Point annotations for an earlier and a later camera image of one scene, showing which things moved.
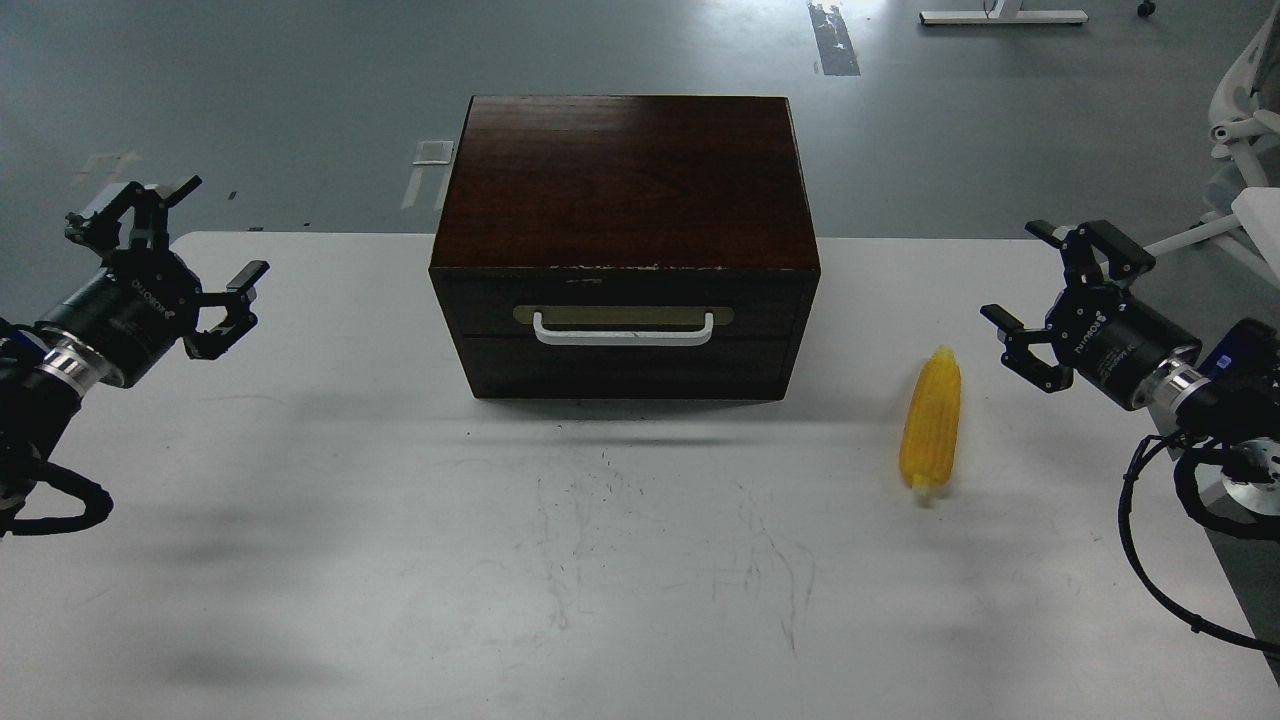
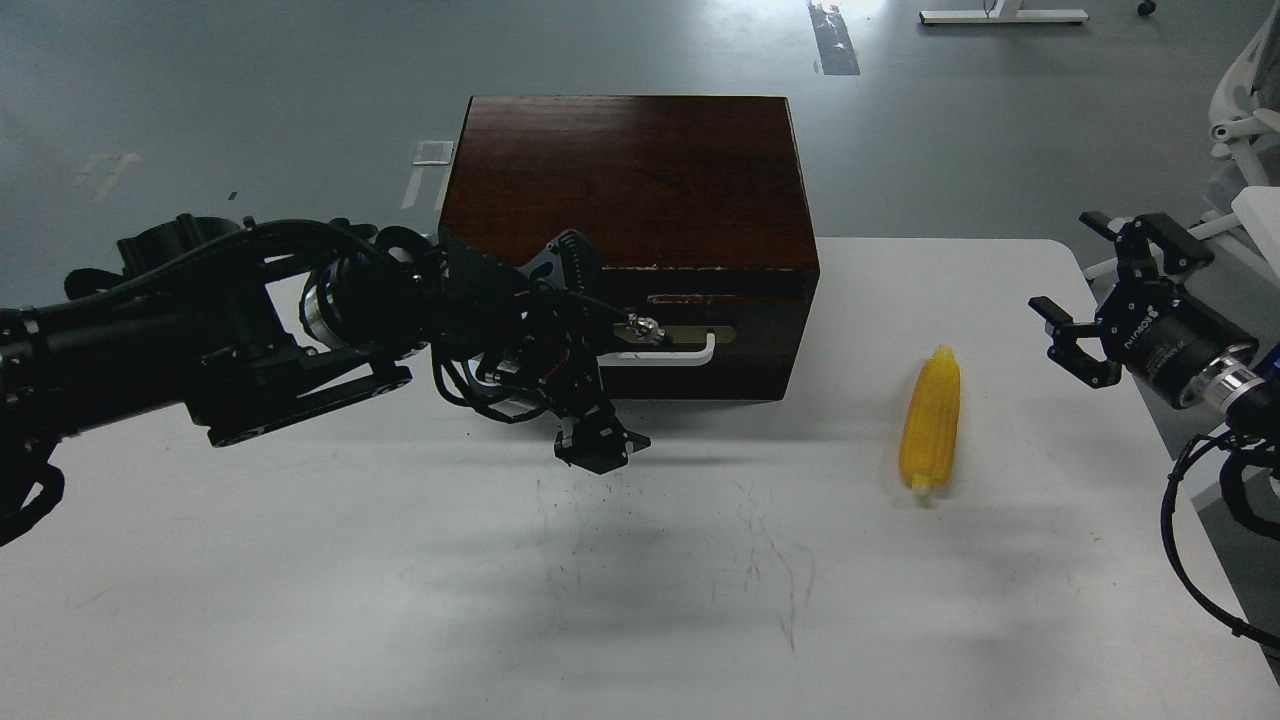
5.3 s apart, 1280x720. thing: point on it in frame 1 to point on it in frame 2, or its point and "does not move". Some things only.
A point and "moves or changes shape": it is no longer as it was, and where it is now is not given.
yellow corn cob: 931,419 does not move
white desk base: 1003,12 does not move
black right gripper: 1101,333 to 1152,327
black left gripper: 140,307 to 521,340
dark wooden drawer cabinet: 626,247 does not move
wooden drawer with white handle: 626,302 moves or changes shape
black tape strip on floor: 834,41 does not move
